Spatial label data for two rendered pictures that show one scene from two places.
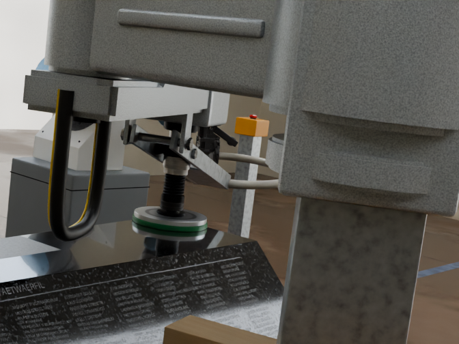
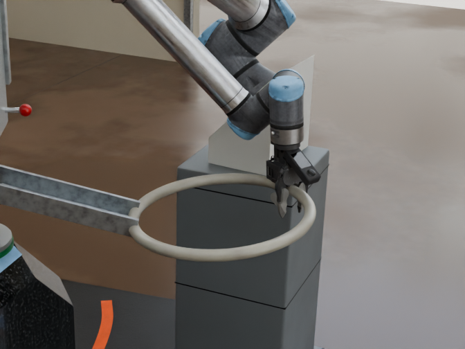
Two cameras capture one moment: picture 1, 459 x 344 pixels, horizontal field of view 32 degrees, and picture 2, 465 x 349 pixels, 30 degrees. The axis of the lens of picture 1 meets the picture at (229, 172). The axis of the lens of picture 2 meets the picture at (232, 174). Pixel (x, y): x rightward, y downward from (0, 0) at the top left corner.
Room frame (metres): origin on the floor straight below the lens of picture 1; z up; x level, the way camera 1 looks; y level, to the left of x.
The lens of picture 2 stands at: (2.33, -1.95, 1.90)
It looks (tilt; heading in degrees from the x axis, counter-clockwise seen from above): 22 degrees down; 72
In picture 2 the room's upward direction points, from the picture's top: 2 degrees clockwise
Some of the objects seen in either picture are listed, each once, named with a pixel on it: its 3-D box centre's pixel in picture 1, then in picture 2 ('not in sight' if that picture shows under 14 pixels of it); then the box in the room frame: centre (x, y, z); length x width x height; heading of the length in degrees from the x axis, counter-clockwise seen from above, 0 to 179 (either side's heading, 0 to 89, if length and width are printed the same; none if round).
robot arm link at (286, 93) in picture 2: not in sight; (286, 102); (3.14, 0.10, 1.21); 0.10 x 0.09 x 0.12; 68
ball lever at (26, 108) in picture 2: not in sight; (16, 109); (2.45, 0.19, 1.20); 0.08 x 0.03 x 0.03; 166
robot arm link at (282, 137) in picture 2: not in sight; (286, 133); (3.14, 0.09, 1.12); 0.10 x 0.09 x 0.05; 16
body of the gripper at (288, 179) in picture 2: (209, 136); (285, 161); (3.15, 0.10, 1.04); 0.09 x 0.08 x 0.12; 106
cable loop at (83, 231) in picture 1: (80, 165); not in sight; (1.67, 0.31, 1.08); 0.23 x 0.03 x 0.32; 166
